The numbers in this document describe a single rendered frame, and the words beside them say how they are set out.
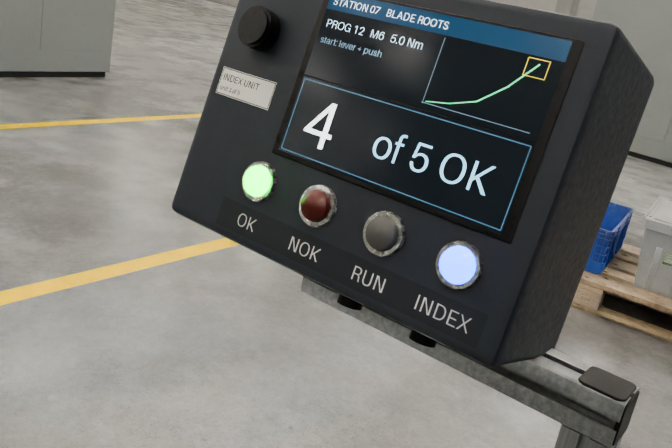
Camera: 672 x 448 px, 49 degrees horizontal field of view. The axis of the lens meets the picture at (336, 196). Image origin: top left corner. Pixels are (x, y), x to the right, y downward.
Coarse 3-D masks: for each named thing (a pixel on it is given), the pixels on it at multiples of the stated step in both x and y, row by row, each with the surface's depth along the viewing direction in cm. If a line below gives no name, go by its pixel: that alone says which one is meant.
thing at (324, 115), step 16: (304, 80) 47; (304, 96) 47; (320, 96) 46; (336, 96) 46; (352, 96) 45; (304, 112) 47; (320, 112) 46; (336, 112) 45; (352, 112) 45; (288, 128) 47; (304, 128) 47; (320, 128) 46; (336, 128) 45; (352, 128) 45; (288, 144) 47; (304, 144) 46; (320, 144) 46; (336, 144) 45; (320, 160) 46; (336, 160) 45
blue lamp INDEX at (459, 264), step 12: (444, 252) 40; (456, 252) 39; (468, 252) 39; (444, 264) 40; (456, 264) 39; (468, 264) 39; (480, 264) 39; (444, 276) 40; (456, 276) 39; (468, 276) 39; (480, 276) 39; (456, 288) 40
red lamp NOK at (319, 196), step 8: (304, 192) 46; (312, 192) 45; (320, 192) 45; (328, 192) 45; (304, 200) 45; (312, 200) 45; (320, 200) 45; (328, 200) 45; (336, 200) 45; (304, 208) 45; (312, 208) 45; (320, 208) 44; (328, 208) 45; (336, 208) 45; (304, 216) 45; (312, 216) 45; (320, 216) 45; (328, 216) 45; (312, 224) 45; (320, 224) 45
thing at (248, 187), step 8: (248, 168) 49; (256, 168) 48; (264, 168) 48; (272, 168) 48; (248, 176) 48; (256, 176) 47; (264, 176) 47; (272, 176) 47; (248, 184) 48; (256, 184) 47; (264, 184) 47; (272, 184) 47; (248, 192) 48; (256, 192) 47; (264, 192) 48; (272, 192) 48; (256, 200) 48; (264, 200) 48
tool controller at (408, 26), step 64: (256, 0) 50; (320, 0) 47; (384, 0) 45; (448, 0) 42; (256, 64) 50; (320, 64) 47; (384, 64) 44; (448, 64) 42; (512, 64) 40; (576, 64) 38; (640, 64) 42; (256, 128) 49; (384, 128) 44; (448, 128) 41; (512, 128) 39; (576, 128) 38; (192, 192) 51; (384, 192) 43; (448, 192) 41; (512, 192) 39; (576, 192) 40; (320, 256) 45; (512, 256) 39; (576, 256) 44; (448, 320) 40; (512, 320) 39
